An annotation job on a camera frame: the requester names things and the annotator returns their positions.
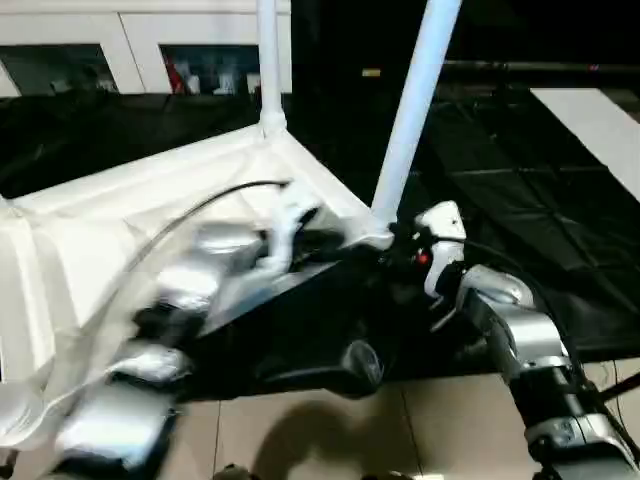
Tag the white plastic table leg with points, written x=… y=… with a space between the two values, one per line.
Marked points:
x=272 y=60
x=415 y=110

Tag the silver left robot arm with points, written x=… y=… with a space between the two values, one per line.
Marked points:
x=220 y=245

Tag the black work mat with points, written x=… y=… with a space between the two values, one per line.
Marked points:
x=500 y=175

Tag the white plastic table top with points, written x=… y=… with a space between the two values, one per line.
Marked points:
x=100 y=200

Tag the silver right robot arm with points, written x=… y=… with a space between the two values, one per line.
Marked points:
x=525 y=325

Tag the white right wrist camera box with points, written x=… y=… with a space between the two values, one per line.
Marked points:
x=442 y=220

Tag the black metal table strut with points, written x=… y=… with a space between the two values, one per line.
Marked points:
x=620 y=390

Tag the black case with yellow label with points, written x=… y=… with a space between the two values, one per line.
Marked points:
x=350 y=40

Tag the white mug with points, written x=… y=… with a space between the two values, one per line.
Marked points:
x=192 y=82
x=252 y=82

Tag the black metal rod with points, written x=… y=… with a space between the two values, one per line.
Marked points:
x=525 y=67

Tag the white flat board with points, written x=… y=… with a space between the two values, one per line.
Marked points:
x=590 y=130

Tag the white cabinet with glass doors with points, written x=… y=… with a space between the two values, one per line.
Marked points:
x=140 y=25

